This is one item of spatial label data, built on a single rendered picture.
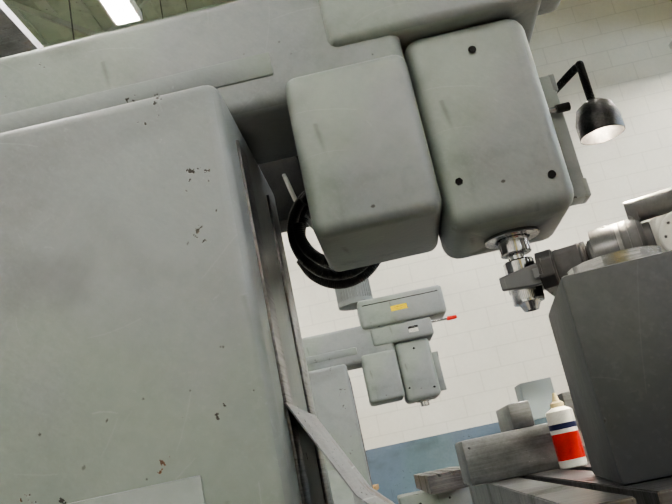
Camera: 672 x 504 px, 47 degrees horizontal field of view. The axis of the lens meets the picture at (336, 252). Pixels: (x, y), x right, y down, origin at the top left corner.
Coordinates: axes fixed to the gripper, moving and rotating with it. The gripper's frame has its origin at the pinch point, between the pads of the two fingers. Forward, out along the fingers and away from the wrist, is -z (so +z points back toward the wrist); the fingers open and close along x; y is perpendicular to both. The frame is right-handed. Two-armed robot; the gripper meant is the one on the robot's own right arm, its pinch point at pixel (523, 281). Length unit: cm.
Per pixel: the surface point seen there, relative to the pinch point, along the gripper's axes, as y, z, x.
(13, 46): -236, -252, -171
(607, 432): 23, 10, 45
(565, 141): -19.6, 11.8, -1.9
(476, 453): 22.8, -15.0, -4.9
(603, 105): -24.7, 18.8, -6.3
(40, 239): -16, -52, 42
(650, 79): -301, 81, -714
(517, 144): -18.0, 5.8, 8.6
